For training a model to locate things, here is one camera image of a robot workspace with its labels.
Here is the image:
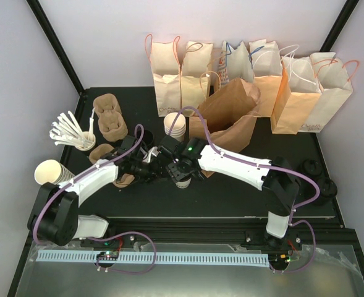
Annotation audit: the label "orange white paper bag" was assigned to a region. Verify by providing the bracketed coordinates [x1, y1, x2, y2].
[249, 39, 283, 118]

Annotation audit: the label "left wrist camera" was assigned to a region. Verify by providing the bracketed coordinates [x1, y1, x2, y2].
[143, 147, 159, 163]

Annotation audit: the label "brown kraft paper bag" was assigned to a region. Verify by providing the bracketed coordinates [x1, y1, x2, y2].
[188, 71, 261, 179]

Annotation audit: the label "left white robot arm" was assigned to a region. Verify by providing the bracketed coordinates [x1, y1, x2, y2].
[28, 136, 158, 247]

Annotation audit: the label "stacked pulp cup carriers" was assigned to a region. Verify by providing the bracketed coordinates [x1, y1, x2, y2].
[93, 93, 128, 142]

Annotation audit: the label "blue patterned paper bag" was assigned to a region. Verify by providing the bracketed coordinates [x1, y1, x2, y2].
[214, 41, 254, 91]

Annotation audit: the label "white paper cup stack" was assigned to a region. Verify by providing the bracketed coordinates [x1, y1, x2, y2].
[163, 112, 187, 142]

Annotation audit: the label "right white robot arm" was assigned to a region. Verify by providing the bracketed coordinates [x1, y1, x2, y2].
[159, 136, 300, 249]

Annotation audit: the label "black paper cup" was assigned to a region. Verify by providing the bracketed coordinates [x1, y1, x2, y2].
[135, 129, 154, 149]

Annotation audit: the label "cup of white stirrers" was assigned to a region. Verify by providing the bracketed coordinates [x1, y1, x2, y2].
[49, 109, 96, 152]

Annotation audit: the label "tilted paper cup stack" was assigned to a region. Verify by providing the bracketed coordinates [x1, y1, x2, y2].
[34, 160, 75, 185]

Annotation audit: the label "white cream logo bag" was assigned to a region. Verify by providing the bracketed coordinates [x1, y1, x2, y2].
[300, 52, 360, 133]

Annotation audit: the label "white slotted cable duct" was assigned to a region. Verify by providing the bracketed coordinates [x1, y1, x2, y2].
[36, 250, 269, 268]

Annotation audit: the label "black cup lid stack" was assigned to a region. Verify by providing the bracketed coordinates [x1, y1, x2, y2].
[298, 159, 323, 179]
[312, 177, 338, 205]

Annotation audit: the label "cream paper bag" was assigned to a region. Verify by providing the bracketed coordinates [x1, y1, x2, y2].
[180, 41, 213, 108]

